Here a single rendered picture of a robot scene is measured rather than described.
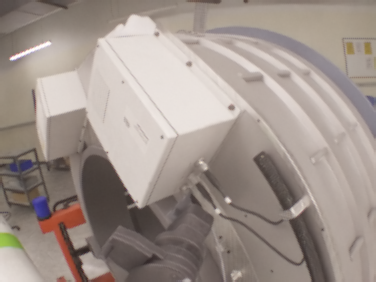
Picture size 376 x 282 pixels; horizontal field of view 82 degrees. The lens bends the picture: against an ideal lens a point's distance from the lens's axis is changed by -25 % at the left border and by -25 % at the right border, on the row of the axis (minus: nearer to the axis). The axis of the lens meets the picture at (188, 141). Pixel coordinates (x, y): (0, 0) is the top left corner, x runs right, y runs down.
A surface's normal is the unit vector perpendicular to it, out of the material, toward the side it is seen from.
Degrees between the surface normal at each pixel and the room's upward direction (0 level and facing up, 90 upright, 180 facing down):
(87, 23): 90
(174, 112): 43
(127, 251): 98
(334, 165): 74
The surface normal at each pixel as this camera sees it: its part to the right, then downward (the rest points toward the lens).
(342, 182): -0.42, 0.00
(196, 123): 0.33, -0.65
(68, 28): -0.18, 0.25
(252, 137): -0.76, 0.25
